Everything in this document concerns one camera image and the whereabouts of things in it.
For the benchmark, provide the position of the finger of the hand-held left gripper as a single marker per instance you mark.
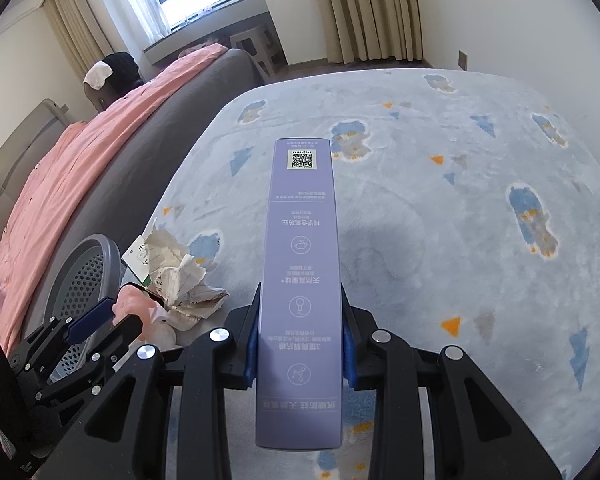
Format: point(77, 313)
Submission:
point(90, 317)
point(125, 332)

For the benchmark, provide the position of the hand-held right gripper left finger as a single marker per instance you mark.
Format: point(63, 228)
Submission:
point(250, 355)

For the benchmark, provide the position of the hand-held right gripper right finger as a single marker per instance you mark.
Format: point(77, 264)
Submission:
point(350, 355)

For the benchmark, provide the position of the grey perforated plastic basket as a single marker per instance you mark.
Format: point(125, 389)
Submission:
point(87, 280)

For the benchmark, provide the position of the long purple box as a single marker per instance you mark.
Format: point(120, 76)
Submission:
point(300, 285)

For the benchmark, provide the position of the small green and white box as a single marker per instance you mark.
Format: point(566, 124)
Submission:
point(137, 260)

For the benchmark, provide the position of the crumpled printed paper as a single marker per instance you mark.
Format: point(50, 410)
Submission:
point(190, 285)

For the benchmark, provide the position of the grey bed headboard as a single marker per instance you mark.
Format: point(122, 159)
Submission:
point(25, 140)

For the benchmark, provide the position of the grey bed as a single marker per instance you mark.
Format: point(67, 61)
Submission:
point(180, 105)

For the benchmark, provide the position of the dark chair with white cloth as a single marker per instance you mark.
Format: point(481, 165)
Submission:
point(125, 72)

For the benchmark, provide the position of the beige curtain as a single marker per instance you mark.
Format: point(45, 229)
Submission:
point(375, 10)
point(80, 25)

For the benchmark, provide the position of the white plastic stool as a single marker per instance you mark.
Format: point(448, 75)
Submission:
point(260, 50)

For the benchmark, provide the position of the grey window sill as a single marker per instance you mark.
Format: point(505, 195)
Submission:
point(210, 35)

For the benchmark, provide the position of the white sheer curtain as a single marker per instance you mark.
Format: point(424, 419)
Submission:
point(135, 0)

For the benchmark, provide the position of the wall socket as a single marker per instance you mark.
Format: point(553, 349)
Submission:
point(463, 60)

